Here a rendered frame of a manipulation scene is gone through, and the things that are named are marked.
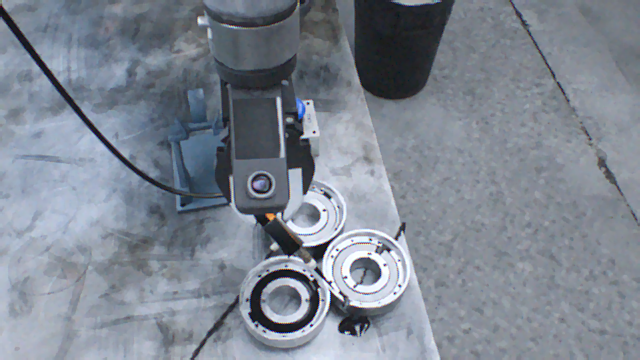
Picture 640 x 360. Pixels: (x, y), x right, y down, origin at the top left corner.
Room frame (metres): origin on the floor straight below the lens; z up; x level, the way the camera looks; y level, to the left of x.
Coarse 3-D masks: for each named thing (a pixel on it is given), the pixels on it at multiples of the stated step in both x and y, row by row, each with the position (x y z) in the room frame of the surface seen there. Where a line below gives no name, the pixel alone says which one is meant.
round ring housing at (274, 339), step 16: (256, 272) 0.31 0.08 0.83; (304, 272) 0.32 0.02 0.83; (240, 288) 0.29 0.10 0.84; (272, 288) 0.29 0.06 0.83; (288, 288) 0.30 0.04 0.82; (304, 288) 0.30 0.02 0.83; (320, 288) 0.30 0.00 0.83; (240, 304) 0.27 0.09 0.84; (304, 304) 0.27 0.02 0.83; (320, 304) 0.28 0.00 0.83; (288, 320) 0.25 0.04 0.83; (320, 320) 0.25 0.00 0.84; (256, 336) 0.24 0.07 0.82; (272, 336) 0.23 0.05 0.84; (288, 336) 0.23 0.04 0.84; (304, 336) 0.23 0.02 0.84
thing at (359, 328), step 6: (348, 318) 0.27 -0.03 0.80; (354, 318) 0.27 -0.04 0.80; (360, 318) 0.27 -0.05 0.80; (366, 318) 0.27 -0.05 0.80; (342, 324) 0.26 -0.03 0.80; (348, 324) 0.26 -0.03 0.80; (354, 324) 0.26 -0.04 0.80; (360, 324) 0.26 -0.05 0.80; (366, 324) 0.27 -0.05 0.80; (342, 330) 0.26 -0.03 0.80; (348, 330) 0.26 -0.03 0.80; (354, 330) 0.26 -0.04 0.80; (360, 330) 0.26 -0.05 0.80; (366, 330) 0.26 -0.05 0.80; (354, 336) 0.25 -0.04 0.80
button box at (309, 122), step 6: (306, 102) 0.58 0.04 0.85; (312, 102) 0.58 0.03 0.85; (306, 108) 0.57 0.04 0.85; (312, 108) 0.57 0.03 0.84; (306, 114) 0.56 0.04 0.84; (312, 114) 0.56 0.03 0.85; (300, 120) 0.54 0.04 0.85; (306, 120) 0.55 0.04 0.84; (312, 120) 0.55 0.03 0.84; (306, 126) 0.54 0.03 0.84; (312, 126) 0.54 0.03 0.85; (306, 132) 0.53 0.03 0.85; (312, 132) 0.53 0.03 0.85; (318, 132) 0.53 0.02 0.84; (312, 138) 0.52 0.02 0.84; (318, 138) 0.52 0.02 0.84; (312, 144) 0.52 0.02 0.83; (318, 144) 0.52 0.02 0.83; (312, 150) 0.52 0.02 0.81; (318, 150) 0.52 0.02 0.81
